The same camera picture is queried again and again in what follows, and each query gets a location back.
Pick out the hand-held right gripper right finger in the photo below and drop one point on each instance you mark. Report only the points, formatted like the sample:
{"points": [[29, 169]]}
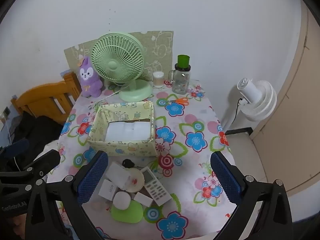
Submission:
{"points": [[225, 180]]}

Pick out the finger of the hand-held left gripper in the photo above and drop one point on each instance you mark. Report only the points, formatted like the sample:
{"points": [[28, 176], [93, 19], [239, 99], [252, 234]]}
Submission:
{"points": [[47, 161], [17, 147]]}

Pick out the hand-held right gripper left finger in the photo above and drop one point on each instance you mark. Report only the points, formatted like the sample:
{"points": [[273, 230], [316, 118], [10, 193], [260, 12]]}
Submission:
{"points": [[92, 177]]}

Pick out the white charger grey print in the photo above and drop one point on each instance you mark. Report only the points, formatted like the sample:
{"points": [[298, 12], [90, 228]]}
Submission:
{"points": [[107, 190]]}

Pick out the large white power adapter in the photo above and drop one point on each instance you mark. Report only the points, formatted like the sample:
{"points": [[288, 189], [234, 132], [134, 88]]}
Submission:
{"points": [[116, 175]]}

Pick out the small white round ball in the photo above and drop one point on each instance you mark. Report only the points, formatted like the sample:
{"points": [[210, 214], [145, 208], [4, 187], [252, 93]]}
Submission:
{"points": [[122, 200]]}

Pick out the black key fob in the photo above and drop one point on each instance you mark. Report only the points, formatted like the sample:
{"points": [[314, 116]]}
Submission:
{"points": [[128, 163]]}

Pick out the round cream compact mirror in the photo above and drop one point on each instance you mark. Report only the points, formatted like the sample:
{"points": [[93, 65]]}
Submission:
{"points": [[136, 181]]}

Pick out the light green oval case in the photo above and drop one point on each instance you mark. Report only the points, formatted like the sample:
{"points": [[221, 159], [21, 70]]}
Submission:
{"points": [[128, 215]]}

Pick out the small white box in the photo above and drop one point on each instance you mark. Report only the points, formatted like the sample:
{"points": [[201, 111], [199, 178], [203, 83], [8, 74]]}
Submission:
{"points": [[143, 199]]}

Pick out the white remote control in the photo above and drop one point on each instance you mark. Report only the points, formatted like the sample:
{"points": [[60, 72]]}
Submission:
{"points": [[155, 185]]}

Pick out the yellow printed box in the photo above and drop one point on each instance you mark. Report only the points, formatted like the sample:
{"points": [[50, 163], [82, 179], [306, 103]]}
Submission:
{"points": [[120, 111]]}

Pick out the person's left hand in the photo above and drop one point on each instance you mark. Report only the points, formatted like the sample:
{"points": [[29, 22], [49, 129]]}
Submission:
{"points": [[18, 222]]}

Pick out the dark clothes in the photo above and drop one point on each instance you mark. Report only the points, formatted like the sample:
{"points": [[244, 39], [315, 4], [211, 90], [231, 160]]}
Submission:
{"points": [[37, 130]]}

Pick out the black floor strip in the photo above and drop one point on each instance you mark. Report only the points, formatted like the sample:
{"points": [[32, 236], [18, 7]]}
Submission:
{"points": [[237, 131]]}

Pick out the wooden chair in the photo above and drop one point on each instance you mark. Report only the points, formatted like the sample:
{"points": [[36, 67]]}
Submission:
{"points": [[45, 92]]}

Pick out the floral tablecloth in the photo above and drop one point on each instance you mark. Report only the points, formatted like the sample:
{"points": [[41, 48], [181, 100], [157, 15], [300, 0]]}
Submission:
{"points": [[195, 120]]}

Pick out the beige cabinet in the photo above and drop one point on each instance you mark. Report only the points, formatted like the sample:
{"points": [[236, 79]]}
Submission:
{"points": [[295, 130]]}

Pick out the purple plush rabbit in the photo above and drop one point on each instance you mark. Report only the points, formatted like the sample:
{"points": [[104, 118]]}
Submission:
{"points": [[88, 85]]}

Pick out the white standing fan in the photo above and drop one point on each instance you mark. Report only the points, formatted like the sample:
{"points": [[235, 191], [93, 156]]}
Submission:
{"points": [[260, 100]]}

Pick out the blue patterned paper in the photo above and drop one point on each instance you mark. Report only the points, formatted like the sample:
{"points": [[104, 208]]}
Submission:
{"points": [[64, 72]]}

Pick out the orange scissors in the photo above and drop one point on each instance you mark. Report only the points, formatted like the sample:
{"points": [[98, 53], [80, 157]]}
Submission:
{"points": [[181, 101]]}

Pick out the glass jar mug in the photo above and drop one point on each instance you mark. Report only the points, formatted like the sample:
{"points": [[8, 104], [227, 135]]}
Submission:
{"points": [[180, 82]]}

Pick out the green desk fan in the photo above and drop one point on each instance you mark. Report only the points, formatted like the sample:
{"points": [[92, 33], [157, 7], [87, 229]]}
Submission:
{"points": [[112, 65]]}

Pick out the cotton swab jar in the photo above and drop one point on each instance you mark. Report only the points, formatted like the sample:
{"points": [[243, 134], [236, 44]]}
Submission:
{"points": [[158, 80]]}

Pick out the green plastic cup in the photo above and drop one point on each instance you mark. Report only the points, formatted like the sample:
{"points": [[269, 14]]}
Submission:
{"points": [[183, 60]]}

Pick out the beige cartoon board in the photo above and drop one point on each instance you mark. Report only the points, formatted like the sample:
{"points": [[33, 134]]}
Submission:
{"points": [[160, 52]]}

